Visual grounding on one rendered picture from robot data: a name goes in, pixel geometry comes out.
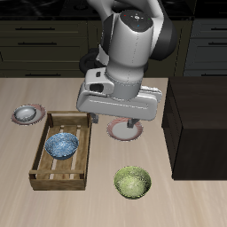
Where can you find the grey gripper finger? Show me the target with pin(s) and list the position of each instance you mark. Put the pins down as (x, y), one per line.
(94, 117)
(131, 123)

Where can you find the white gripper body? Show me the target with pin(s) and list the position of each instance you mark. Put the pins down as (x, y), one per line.
(118, 107)

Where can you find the red rimmed white plate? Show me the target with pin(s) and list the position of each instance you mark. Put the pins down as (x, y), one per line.
(29, 114)
(124, 129)

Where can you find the blue bowl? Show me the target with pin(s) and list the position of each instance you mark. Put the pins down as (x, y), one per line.
(61, 146)

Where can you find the green bowl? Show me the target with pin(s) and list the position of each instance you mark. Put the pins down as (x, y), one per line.
(132, 182)

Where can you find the white bowl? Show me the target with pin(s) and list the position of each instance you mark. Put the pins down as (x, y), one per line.
(25, 113)

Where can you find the wooden slat tray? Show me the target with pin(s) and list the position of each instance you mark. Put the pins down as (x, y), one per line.
(60, 150)

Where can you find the dark wooden cabinet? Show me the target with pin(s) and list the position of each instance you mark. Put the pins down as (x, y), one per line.
(196, 127)

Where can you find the dark kitchen cupboards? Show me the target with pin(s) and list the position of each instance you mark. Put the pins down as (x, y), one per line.
(44, 44)

